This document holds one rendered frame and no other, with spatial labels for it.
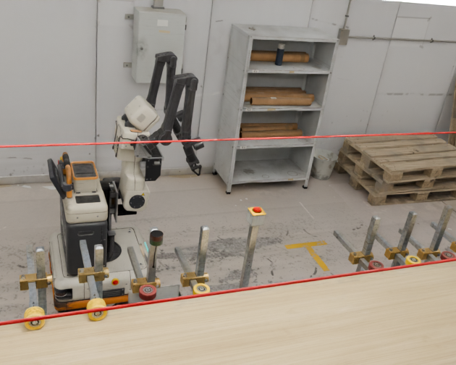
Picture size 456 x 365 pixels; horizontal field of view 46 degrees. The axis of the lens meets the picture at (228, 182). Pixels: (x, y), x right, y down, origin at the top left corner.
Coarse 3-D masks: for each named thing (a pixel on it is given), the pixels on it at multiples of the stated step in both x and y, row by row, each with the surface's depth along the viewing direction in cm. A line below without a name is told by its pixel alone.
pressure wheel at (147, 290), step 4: (140, 288) 248; (144, 288) 249; (148, 288) 248; (152, 288) 249; (140, 292) 246; (144, 292) 246; (148, 292) 247; (152, 292) 247; (140, 296) 246; (144, 296) 245; (148, 296) 245; (152, 296) 246; (144, 300) 246; (148, 300) 246
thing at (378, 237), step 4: (376, 232) 329; (376, 236) 327; (380, 236) 326; (380, 240) 323; (384, 240) 322; (384, 244) 320; (388, 244) 319; (396, 256) 310; (400, 256) 309; (400, 260) 307; (404, 260) 306; (404, 264) 304
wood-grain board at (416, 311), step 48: (288, 288) 263; (336, 288) 268; (384, 288) 273; (432, 288) 278; (0, 336) 213; (48, 336) 216; (96, 336) 219; (144, 336) 223; (192, 336) 226; (240, 336) 230; (288, 336) 234; (336, 336) 237; (384, 336) 241; (432, 336) 245
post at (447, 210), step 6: (444, 210) 312; (450, 210) 310; (444, 216) 312; (444, 222) 314; (438, 228) 317; (444, 228) 316; (438, 234) 318; (432, 240) 323; (438, 240) 320; (432, 246) 323; (438, 246) 322
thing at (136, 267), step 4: (128, 248) 282; (132, 248) 282; (128, 252) 281; (132, 252) 279; (132, 256) 276; (136, 256) 276; (132, 260) 273; (136, 260) 274; (132, 264) 272; (136, 264) 271; (132, 268) 272; (136, 268) 268; (136, 272) 265; (140, 272) 266; (136, 276) 264; (140, 276) 263
